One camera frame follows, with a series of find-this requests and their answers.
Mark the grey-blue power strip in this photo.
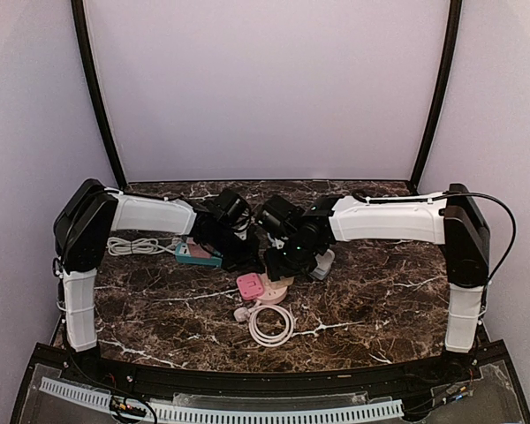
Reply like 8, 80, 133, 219
310, 249, 335, 281

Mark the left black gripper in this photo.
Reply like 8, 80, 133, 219
203, 225, 264, 273

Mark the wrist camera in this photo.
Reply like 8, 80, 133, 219
255, 195, 305, 239
206, 189, 251, 232

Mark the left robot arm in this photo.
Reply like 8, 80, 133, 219
53, 178, 265, 385

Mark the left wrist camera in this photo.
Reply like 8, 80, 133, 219
206, 189, 251, 232

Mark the white power cable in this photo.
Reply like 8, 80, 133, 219
105, 236, 186, 257

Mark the right black frame post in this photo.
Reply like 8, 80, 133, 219
407, 0, 463, 193

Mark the white slotted cable duct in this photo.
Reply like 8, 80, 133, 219
39, 376, 404, 424

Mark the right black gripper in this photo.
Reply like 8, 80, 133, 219
263, 234, 319, 281

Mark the pink round power strip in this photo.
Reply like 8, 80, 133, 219
257, 274, 288, 305

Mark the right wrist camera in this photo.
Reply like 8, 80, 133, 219
255, 195, 305, 239

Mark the pink square adapter plug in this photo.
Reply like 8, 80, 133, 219
236, 273, 265, 301

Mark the teal power strip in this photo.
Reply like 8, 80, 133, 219
175, 239, 222, 268

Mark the black frame post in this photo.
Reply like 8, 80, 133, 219
407, 0, 463, 193
71, 0, 127, 188

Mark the left black frame post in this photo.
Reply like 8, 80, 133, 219
71, 0, 127, 188

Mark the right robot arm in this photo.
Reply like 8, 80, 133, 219
255, 184, 509, 383

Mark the pink cube adapter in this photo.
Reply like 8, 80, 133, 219
186, 238, 220, 260

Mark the black front rail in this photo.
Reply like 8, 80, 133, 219
62, 355, 471, 399

